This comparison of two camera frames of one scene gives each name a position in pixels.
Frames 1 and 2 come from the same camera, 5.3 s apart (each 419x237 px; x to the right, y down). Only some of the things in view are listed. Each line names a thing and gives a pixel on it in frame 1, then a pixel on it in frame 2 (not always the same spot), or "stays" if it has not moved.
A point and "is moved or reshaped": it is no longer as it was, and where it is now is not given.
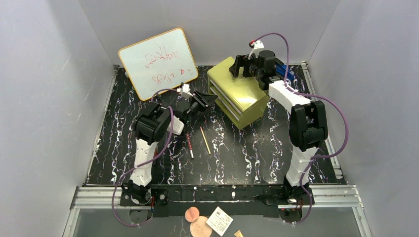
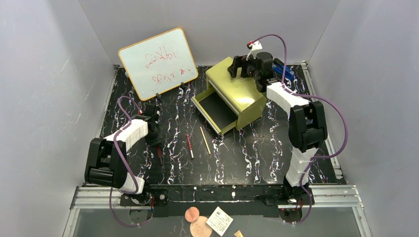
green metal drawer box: [242, 99] is moved or reshaped
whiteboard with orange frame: [159, 63] stays
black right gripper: [244, 66] stays
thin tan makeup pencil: [205, 139] stays
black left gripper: [199, 102] to [152, 109]
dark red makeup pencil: [188, 139] stays
